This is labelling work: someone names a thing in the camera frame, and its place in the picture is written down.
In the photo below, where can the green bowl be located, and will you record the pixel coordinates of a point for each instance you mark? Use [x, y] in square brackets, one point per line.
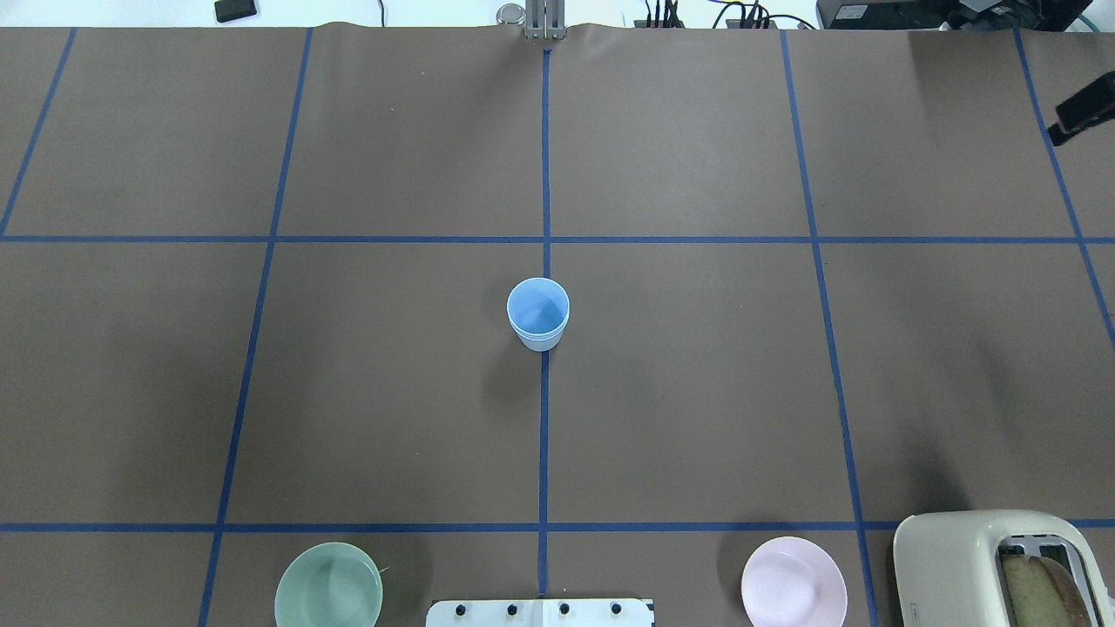
[330, 584]

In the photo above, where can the light blue cup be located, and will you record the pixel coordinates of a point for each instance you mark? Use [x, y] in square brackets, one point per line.
[541, 343]
[538, 308]

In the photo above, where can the black small device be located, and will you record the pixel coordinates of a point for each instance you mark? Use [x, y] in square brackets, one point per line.
[227, 11]

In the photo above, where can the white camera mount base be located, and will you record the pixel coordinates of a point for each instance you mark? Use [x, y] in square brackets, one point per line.
[543, 612]

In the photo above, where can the cream toaster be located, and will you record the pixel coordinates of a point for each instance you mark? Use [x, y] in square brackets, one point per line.
[948, 570]

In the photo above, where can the aluminium frame post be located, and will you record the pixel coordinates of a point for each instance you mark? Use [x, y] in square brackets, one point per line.
[545, 19]

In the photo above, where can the pink bowl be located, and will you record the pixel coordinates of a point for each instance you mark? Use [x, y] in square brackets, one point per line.
[790, 581]

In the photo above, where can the bread slice in toaster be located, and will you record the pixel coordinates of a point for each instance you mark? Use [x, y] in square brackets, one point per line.
[1041, 592]

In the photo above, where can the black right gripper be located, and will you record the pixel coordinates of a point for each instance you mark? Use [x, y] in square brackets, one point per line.
[1083, 111]

